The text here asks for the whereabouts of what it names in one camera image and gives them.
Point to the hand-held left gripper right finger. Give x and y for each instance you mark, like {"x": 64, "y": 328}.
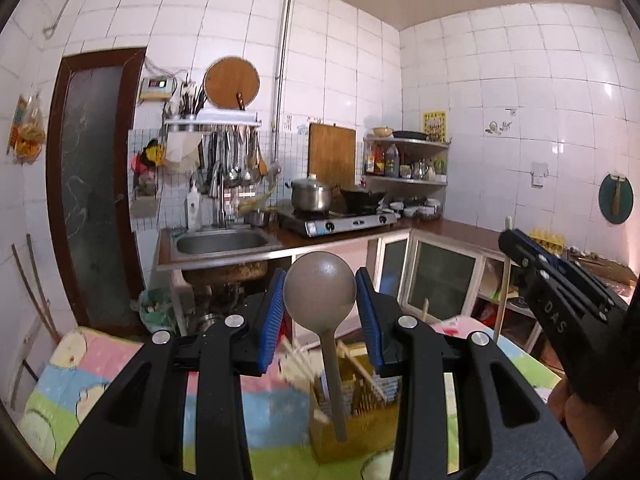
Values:
{"x": 367, "y": 320}

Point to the group of wooden chopsticks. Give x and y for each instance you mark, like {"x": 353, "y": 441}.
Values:
{"x": 425, "y": 310}

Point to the brown frosted glass door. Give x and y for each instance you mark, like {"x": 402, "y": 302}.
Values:
{"x": 90, "y": 185}

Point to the steel gas stove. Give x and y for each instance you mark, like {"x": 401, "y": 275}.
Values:
{"x": 345, "y": 222}

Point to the green round board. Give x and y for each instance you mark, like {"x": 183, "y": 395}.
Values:
{"x": 606, "y": 210}

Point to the beige bowl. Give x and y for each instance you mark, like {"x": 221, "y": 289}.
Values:
{"x": 383, "y": 132}

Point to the small steel pot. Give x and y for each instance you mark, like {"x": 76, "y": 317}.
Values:
{"x": 262, "y": 218}

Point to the round wooden board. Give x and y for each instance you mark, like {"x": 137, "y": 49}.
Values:
{"x": 230, "y": 82}

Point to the cluster of small bowls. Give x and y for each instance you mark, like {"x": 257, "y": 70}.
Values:
{"x": 415, "y": 210}

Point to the white wall hooks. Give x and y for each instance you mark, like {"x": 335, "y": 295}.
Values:
{"x": 495, "y": 127}

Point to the kitchen counter cabinet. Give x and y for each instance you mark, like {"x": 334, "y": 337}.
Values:
{"x": 440, "y": 275}

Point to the leaning wooden sticks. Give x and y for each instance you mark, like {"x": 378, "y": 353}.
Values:
{"x": 32, "y": 285}

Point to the hanging yellow snack bags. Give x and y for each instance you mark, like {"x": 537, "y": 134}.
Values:
{"x": 30, "y": 130}

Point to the white soap bottle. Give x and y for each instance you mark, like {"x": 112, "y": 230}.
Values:
{"x": 194, "y": 207}

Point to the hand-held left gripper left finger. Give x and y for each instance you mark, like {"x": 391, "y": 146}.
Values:
{"x": 267, "y": 320}

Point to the green plastic bag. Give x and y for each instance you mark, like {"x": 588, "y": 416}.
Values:
{"x": 155, "y": 312}

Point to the rectangular wooden cutting board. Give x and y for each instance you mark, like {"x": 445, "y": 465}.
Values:
{"x": 332, "y": 155}

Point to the metal wall pipe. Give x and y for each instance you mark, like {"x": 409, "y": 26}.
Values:
{"x": 282, "y": 60}

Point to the cluttered side table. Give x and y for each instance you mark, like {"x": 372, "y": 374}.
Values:
{"x": 600, "y": 262}

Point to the metal corner shelf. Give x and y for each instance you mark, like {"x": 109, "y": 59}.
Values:
{"x": 405, "y": 182}

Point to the person's right hand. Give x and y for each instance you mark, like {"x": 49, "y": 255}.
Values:
{"x": 587, "y": 425}

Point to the hanging yellow red gloves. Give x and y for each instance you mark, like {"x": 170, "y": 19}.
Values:
{"x": 147, "y": 157}

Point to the steel sink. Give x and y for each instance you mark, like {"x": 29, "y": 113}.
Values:
{"x": 220, "y": 242}

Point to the printed cartoon blanket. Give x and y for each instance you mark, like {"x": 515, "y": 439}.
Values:
{"x": 80, "y": 375}

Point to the yellow perforated utensil holder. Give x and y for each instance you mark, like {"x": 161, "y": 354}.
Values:
{"x": 360, "y": 435}

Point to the black wok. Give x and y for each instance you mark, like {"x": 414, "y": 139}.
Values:
{"x": 362, "y": 199}

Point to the yellow egg carton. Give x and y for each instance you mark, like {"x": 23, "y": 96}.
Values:
{"x": 547, "y": 237}

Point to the white wall utensil rack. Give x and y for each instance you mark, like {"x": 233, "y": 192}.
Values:
{"x": 215, "y": 119}

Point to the row of hanging metal utensils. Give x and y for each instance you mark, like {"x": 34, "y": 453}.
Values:
{"x": 235, "y": 160}

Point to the long single wooden chopstick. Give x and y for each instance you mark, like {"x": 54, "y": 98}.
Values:
{"x": 505, "y": 280}

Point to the row of condiment bottles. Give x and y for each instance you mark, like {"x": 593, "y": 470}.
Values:
{"x": 392, "y": 162}

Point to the black flat pan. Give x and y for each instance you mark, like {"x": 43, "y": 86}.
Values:
{"x": 410, "y": 135}

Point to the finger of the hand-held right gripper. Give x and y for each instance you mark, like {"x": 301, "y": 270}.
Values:
{"x": 545, "y": 274}
{"x": 545, "y": 250}

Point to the beige wall controller box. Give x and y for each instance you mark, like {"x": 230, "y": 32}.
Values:
{"x": 156, "y": 89}

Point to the red plastic bag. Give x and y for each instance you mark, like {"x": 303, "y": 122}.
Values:
{"x": 491, "y": 316}

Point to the white wall socket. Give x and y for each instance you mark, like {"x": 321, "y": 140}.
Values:
{"x": 539, "y": 175}

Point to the grey plastic spoon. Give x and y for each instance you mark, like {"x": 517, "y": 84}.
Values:
{"x": 320, "y": 285}

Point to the yellow wall poster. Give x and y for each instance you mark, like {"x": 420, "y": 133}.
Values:
{"x": 434, "y": 127}

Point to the steel pot with lid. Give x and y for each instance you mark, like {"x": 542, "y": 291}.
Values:
{"x": 310, "y": 197}

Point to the hanging white cloth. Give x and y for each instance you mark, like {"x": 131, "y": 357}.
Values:
{"x": 181, "y": 152}

